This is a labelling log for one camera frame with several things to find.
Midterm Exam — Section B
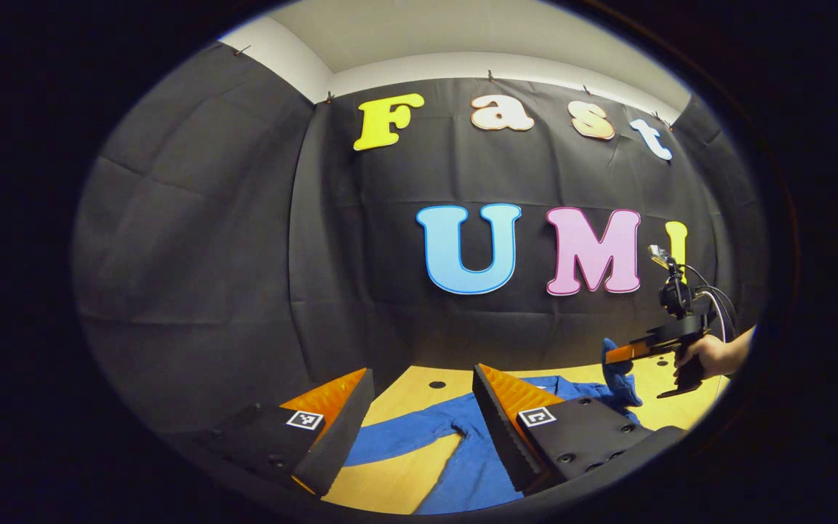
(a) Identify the blue button shirt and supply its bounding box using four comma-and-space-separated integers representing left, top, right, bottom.
344, 338, 644, 516

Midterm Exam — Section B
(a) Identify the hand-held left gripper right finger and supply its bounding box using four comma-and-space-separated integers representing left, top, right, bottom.
471, 364, 689, 496

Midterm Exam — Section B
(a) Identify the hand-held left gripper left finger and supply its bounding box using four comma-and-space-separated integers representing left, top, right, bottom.
204, 368, 376, 499

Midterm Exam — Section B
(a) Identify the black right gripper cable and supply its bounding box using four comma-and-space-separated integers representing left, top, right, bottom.
685, 263, 740, 343

